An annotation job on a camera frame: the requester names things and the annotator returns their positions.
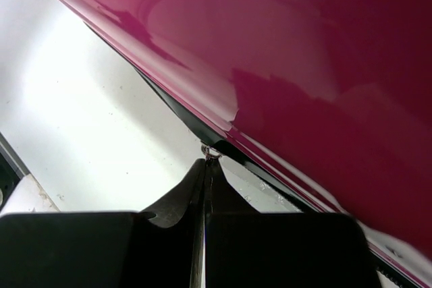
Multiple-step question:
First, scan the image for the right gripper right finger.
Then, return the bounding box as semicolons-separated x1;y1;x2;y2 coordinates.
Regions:
205;161;262;287

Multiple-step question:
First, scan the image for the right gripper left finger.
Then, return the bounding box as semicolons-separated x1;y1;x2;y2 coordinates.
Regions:
142;159;205;287

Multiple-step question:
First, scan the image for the teal pink suitcase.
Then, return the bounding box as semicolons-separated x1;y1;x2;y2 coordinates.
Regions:
60;0;431;287

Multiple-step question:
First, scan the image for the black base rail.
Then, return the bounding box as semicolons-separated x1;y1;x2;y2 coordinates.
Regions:
1;134;28;210

